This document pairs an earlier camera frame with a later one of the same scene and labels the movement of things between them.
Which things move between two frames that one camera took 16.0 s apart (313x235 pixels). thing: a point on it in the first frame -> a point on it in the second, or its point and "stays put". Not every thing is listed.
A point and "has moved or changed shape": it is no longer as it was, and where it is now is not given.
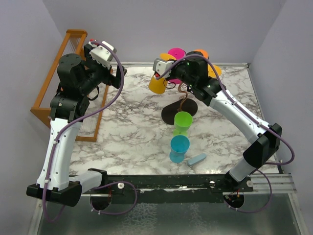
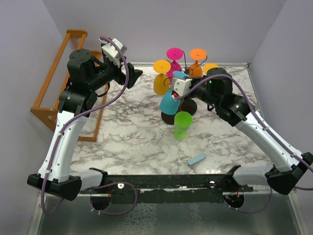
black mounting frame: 169,189 stays put
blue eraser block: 196,158 stays put
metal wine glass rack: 184,105 stays put
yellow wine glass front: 158,86 has moved or changed shape
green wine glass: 183,121 stays put
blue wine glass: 179,144 -> 168,105
